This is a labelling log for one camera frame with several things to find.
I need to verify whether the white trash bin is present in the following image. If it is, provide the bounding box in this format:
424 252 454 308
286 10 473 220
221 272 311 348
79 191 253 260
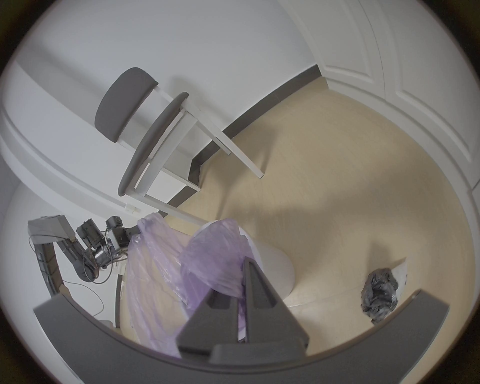
200 220 296 301

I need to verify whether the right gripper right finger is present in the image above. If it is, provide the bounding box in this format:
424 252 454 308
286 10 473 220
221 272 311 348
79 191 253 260
243 257 311 356

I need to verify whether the purple plastic bag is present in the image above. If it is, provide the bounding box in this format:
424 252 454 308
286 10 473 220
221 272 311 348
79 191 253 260
125 212 263 357

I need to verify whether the white printed wrapper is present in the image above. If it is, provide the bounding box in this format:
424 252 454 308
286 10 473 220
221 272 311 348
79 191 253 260
388 257 409 297

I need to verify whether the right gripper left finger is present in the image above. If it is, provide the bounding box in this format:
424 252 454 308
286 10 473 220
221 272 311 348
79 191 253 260
175 289 241 357

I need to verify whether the black plastic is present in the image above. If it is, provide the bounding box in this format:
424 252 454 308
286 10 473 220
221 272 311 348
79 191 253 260
360 268 400 325

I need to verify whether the grey and white chair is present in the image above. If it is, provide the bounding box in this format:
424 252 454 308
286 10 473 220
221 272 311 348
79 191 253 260
94 67 265 209

